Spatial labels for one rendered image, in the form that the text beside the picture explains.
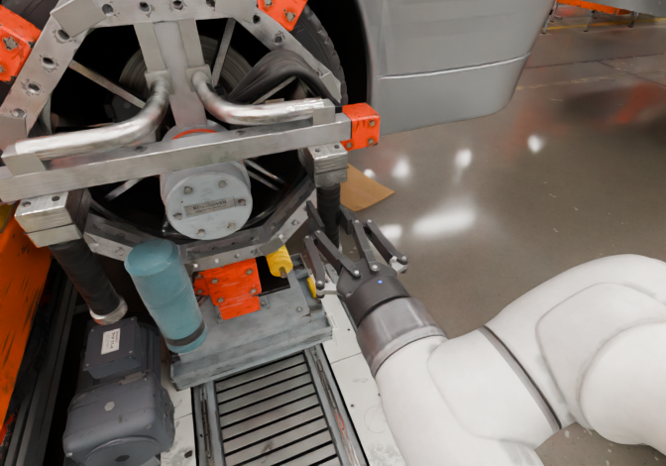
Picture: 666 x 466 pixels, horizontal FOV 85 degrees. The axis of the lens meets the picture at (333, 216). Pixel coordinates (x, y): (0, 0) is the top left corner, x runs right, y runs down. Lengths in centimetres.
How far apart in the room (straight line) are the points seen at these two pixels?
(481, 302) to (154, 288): 125
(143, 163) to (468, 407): 42
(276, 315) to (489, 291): 90
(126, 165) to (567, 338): 48
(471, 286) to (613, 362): 134
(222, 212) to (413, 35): 60
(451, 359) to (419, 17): 75
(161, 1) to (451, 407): 60
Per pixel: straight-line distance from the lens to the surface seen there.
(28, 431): 122
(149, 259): 71
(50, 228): 52
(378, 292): 43
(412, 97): 99
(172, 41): 64
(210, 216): 60
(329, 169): 50
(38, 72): 67
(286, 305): 122
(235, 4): 63
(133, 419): 95
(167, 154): 49
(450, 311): 155
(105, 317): 62
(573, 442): 145
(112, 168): 50
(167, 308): 76
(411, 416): 37
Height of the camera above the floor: 120
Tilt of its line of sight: 40 degrees down
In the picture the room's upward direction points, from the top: straight up
